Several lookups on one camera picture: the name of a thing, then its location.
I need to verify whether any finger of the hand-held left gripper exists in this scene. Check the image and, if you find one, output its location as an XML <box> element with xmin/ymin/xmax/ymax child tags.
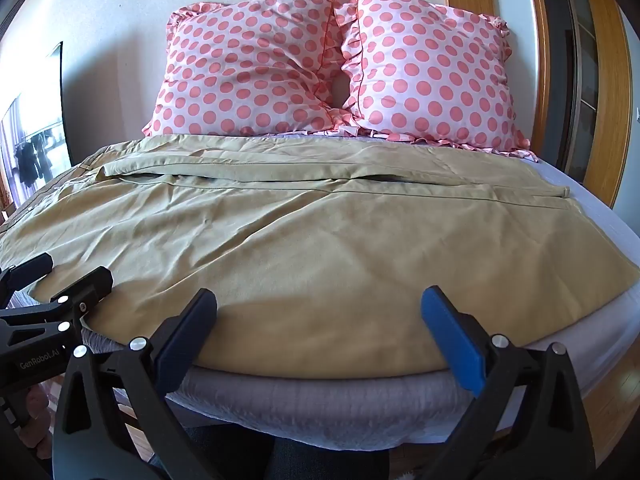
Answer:
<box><xmin>0</xmin><ymin>253</ymin><xmax>54</xmax><ymax>301</ymax></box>
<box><xmin>0</xmin><ymin>266</ymin><xmax>115</xmax><ymax>356</ymax></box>

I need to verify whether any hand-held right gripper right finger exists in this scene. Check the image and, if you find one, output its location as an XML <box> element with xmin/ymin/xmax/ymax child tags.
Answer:
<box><xmin>420</xmin><ymin>286</ymin><xmax>597</xmax><ymax>480</ymax></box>

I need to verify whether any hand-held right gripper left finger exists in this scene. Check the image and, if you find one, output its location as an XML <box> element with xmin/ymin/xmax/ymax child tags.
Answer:
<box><xmin>52</xmin><ymin>288</ymin><xmax>219</xmax><ymax>480</ymax></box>

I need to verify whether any olive tan bed cover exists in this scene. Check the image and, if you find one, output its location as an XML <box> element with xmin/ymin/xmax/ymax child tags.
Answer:
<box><xmin>0</xmin><ymin>135</ymin><xmax>640</xmax><ymax>376</ymax></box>

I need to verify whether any window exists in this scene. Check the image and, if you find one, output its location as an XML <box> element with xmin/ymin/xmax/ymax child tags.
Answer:
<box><xmin>0</xmin><ymin>41</ymin><xmax>72</xmax><ymax>211</ymax></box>

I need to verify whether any bed with grey sheet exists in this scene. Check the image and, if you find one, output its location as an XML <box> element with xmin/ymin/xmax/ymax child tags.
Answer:
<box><xmin>0</xmin><ymin>130</ymin><xmax>640</xmax><ymax>458</ymax></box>

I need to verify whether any pink polka dot pillow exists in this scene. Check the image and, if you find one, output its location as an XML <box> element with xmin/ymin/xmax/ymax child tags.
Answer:
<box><xmin>141</xmin><ymin>0</ymin><xmax>346</xmax><ymax>139</ymax></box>
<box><xmin>320</xmin><ymin>0</ymin><xmax>540</xmax><ymax>163</ymax></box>

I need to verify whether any wooden door frame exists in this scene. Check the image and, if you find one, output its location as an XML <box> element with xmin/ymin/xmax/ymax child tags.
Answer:
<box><xmin>441</xmin><ymin>0</ymin><xmax>632</xmax><ymax>210</ymax></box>

